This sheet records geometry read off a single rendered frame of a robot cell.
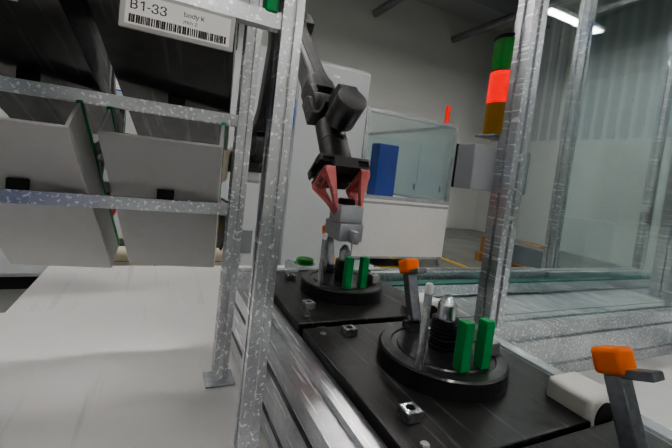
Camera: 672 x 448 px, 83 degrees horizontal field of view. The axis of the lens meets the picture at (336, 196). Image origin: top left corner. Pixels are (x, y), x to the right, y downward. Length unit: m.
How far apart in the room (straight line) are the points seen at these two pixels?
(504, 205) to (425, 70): 9.89
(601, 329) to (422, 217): 4.43
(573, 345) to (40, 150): 0.85
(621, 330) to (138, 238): 0.89
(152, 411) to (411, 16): 10.27
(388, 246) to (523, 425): 4.63
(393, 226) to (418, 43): 6.39
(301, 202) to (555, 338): 3.25
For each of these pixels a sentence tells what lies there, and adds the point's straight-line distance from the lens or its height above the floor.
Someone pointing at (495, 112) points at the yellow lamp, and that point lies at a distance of 0.66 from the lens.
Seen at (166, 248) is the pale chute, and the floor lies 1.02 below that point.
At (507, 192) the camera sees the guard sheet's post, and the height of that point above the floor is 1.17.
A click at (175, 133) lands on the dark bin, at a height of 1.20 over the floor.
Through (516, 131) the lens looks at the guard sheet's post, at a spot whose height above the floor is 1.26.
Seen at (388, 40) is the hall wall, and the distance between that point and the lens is 9.98.
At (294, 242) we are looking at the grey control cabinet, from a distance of 3.88.
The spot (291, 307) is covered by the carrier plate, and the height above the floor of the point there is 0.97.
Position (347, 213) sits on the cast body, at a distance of 0.64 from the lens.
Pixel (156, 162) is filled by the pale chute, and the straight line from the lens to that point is 0.50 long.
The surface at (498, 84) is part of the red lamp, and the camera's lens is 0.67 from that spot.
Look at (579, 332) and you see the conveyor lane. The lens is 0.86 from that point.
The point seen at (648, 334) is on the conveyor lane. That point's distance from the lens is 1.06.
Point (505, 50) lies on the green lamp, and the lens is 0.68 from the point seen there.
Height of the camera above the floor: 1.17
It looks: 4 degrees down
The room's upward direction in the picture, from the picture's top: 7 degrees clockwise
